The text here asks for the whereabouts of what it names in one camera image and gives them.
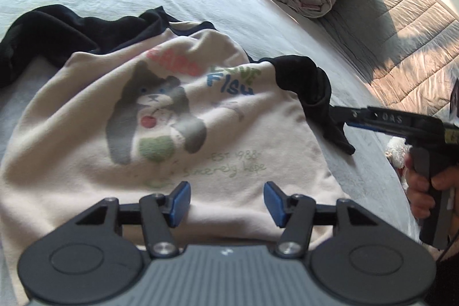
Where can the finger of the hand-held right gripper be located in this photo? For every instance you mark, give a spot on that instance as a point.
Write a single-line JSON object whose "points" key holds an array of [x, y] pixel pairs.
{"points": [[353, 114]]}

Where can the grey quilted headboard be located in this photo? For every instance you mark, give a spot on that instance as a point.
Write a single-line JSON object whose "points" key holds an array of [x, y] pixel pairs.
{"points": [[412, 40]]}

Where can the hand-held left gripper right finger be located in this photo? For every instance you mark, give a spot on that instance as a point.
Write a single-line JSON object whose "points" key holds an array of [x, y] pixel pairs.
{"points": [[274, 202]]}

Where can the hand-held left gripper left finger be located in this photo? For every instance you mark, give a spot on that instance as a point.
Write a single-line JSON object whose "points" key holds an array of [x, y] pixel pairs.
{"points": [[180, 202]]}

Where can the person's right hand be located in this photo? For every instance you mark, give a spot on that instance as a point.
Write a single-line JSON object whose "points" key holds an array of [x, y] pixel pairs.
{"points": [[417, 191]]}

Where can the cream sweatshirt with black sleeves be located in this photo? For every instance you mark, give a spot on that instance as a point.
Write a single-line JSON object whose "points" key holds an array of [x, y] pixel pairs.
{"points": [[222, 134]]}

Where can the white fluffy toy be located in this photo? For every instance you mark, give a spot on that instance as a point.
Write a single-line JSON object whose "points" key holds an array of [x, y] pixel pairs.
{"points": [[396, 150]]}

